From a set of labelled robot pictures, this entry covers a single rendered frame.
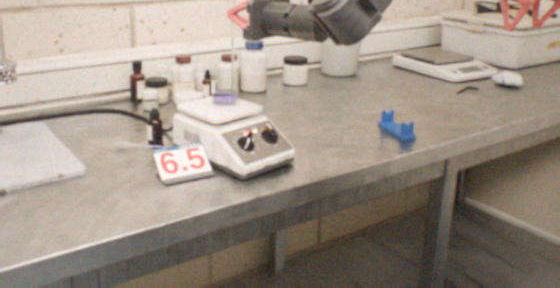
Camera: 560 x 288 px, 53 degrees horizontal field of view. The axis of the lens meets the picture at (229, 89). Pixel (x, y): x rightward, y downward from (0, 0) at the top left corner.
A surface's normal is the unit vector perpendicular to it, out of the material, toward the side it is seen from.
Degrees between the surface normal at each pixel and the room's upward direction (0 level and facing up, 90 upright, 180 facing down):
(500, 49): 93
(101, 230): 0
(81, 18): 90
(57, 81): 90
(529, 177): 90
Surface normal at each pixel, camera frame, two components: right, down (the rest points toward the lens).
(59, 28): 0.53, 0.22
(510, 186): -0.85, 0.14
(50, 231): 0.00, -0.96
